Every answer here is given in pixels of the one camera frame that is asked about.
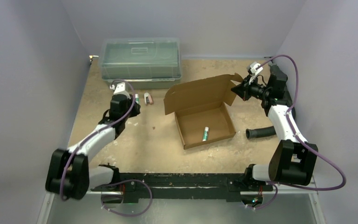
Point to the green white marker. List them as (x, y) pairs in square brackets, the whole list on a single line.
[(136, 98), (205, 134)]

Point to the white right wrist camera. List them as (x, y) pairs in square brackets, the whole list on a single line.
[(254, 70)]

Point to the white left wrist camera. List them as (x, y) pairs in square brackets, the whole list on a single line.
[(119, 89)]

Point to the clear plastic storage bin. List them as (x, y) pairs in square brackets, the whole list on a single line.
[(146, 63)]

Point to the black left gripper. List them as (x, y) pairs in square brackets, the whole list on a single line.
[(135, 110)]

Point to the brown cardboard box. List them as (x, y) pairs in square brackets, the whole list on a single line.
[(203, 103)]

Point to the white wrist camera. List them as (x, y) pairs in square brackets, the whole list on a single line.
[(119, 89), (254, 70)]

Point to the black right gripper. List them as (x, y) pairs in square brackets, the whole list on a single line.
[(244, 90)]

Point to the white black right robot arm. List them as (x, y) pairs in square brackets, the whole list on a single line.
[(292, 162)]

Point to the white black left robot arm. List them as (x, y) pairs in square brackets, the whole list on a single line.
[(68, 173)]

